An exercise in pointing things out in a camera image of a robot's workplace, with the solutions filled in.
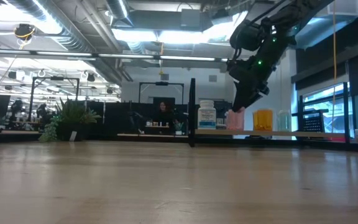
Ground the yellow hanging cord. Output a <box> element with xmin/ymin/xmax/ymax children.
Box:
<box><xmin>332</xmin><ymin>0</ymin><xmax>337</xmax><ymax>134</ymax></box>

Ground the wooden background desk top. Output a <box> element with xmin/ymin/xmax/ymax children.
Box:
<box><xmin>116</xmin><ymin>133</ymin><xmax>189</xmax><ymax>139</ymax></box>

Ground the corrugated silver ceiling duct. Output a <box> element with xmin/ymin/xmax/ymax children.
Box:
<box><xmin>6</xmin><ymin>0</ymin><xmax>93</xmax><ymax>54</ymax></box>

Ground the black background monitor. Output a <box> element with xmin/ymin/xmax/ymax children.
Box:
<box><xmin>214</xmin><ymin>99</ymin><xmax>234</xmax><ymax>128</ymax></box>

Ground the white melatonin supplement bottle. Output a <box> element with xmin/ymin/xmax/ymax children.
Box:
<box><xmin>197</xmin><ymin>100</ymin><xmax>218</xmax><ymax>130</ymax></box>

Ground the black round ceiling device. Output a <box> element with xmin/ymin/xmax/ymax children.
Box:
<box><xmin>13</xmin><ymin>23</ymin><xmax>37</xmax><ymax>41</ymax></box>

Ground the small background bottle rack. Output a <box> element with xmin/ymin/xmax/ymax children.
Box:
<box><xmin>144</xmin><ymin>120</ymin><xmax>170</xmax><ymax>128</ymax></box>

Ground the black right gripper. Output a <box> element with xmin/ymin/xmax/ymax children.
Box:
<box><xmin>227</xmin><ymin>17</ymin><xmax>296</xmax><ymax>113</ymax></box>

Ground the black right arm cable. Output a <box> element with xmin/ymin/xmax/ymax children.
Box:
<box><xmin>247</xmin><ymin>0</ymin><xmax>290</xmax><ymax>27</ymax></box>

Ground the grey ceiling box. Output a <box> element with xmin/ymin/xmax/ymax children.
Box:
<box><xmin>180</xmin><ymin>8</ymin><xmax>203</xmax><ymax>29</ymax></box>

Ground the black mesh panel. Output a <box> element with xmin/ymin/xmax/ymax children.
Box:
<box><xmin>300</xmin><ymin>108</ymin><xmax>329</xmax><ymax>133</ymax></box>

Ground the wooden shelf black frame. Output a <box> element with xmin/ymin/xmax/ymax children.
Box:
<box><xmin>188</xmin><ymin>77</ymin><xmax>351</xmax><ymax>147</ymax></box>

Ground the person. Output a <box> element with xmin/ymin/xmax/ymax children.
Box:
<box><xmin>156</xmin><ymin>101</ymin><xmax>177</xmax><ymax>128</ymax></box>

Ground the black background partition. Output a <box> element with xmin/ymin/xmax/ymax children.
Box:
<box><xmin>81</xmin><ymin>100</ymin><xmax>190</xmax><ymax>139</ymax></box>

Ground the black background gantry frame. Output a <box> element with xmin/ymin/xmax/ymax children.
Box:
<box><xmin>29</xmin><ymin>76</ymin><xmax>81</xmax><ymax>121</ymax></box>
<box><xmin>137</xmin><ymin>80</ymin><xmax>185</xmax><ymax>105</ymax></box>

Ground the potted succulent plant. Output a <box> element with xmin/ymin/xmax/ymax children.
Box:
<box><xmin>39</xmin><ymin>98</ymin><xmax>102</xmax><ymax>143</ymax></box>

